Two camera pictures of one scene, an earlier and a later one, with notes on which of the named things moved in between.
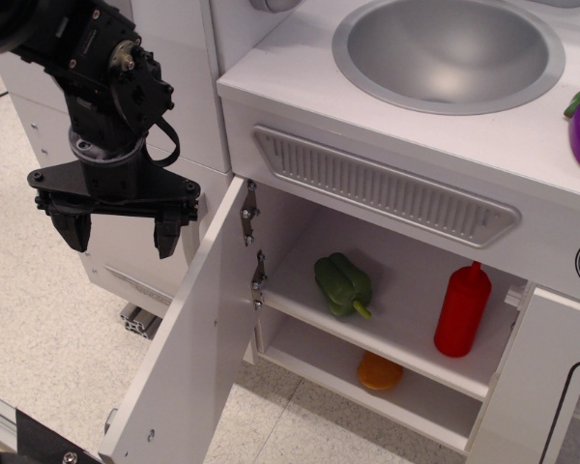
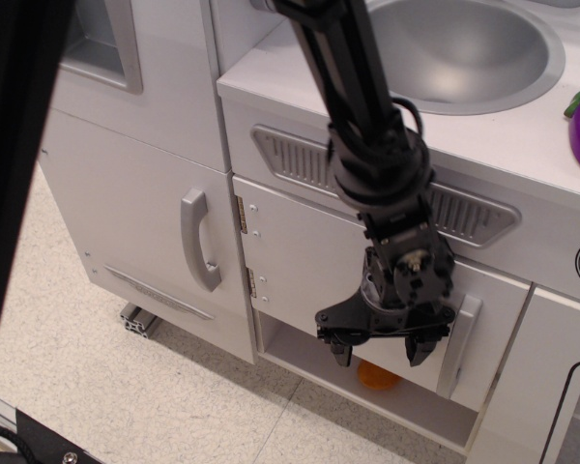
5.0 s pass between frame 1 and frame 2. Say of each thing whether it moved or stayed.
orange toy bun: stayed
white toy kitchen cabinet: stayed
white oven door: stayed
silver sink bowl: stayed
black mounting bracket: stayed
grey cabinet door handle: moved
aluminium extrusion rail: stayed
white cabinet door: moved
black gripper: moved
